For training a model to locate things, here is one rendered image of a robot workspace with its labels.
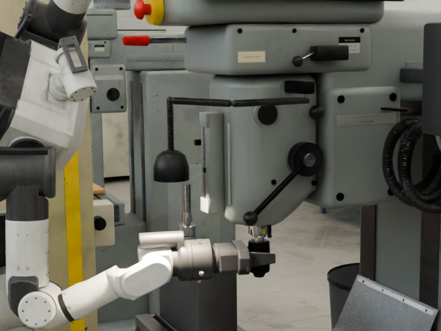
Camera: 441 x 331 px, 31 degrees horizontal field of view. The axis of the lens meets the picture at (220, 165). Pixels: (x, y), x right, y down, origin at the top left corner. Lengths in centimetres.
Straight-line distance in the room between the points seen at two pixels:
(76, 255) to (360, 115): 198
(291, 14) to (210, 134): 29
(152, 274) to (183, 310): 47
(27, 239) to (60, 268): 173
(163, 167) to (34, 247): 34
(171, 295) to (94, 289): 49
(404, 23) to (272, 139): 39
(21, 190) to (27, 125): 15
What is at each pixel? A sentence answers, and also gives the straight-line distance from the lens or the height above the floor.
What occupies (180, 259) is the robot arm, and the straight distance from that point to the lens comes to 171.
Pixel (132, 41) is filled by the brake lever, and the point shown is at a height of 170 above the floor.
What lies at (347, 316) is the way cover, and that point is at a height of 100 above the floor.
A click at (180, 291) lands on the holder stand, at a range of 215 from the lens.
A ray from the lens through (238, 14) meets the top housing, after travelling 156.
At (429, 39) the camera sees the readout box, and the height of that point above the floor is 169.
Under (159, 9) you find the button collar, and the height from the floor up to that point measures 176.
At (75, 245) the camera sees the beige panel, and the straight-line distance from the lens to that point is 344.
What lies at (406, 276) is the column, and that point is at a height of 114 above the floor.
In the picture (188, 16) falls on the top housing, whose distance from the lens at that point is 154.
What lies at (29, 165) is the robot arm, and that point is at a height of 144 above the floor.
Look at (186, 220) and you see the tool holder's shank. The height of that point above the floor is 122.
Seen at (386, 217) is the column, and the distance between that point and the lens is 200.
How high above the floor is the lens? 169
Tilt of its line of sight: 8 degrees down
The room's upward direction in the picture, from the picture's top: 1 degrees counter-clockwise
